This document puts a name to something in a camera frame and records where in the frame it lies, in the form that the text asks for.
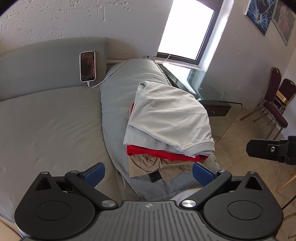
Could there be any person knee in white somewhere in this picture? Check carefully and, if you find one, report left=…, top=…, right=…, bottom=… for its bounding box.
left=170, top=187, right=201, bottom=204

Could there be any maroon banquet chair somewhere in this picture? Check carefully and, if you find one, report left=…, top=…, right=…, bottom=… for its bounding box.
left=240, top=67, right=288, bottom=140
left=273, top=78, right=296, bottom=113

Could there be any red folded garment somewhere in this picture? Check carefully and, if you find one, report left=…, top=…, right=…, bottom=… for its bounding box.
left=123, top=100, right=215, bottom=161

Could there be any grey sofa seat cushion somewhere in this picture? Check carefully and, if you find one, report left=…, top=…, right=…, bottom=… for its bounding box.
left=1, top=87, right=122, bottom=221

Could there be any khaki folded garment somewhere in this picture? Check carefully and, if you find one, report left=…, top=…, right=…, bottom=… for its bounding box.
left=128, top=154, right=208, bottom=182

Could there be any glass side table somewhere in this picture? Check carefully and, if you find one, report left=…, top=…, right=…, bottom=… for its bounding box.
left=159, top=63, right=242, bottom=141

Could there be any light grey side cushion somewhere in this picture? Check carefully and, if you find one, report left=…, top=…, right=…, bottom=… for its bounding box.
left=100, top=59, right=219, bottom=201

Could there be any white smartphone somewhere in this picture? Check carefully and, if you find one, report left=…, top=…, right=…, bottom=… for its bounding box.
left=79, top=51, right=96, bottom=82

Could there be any grey sofa backrest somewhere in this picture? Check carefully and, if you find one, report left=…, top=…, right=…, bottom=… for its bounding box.
left=1, top=37, right=108, bottom=100

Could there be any white charging cable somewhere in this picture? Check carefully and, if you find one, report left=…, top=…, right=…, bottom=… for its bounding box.
left=86, top=53, right=172, bottom=89

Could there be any pink framed wall picture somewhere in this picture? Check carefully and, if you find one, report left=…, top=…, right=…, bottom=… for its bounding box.
left=272, top=1, right=295, bottom=46

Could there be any blue framed wall picture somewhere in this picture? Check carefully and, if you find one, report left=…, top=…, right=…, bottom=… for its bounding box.
left=244, top=0, right=276, bottom=36

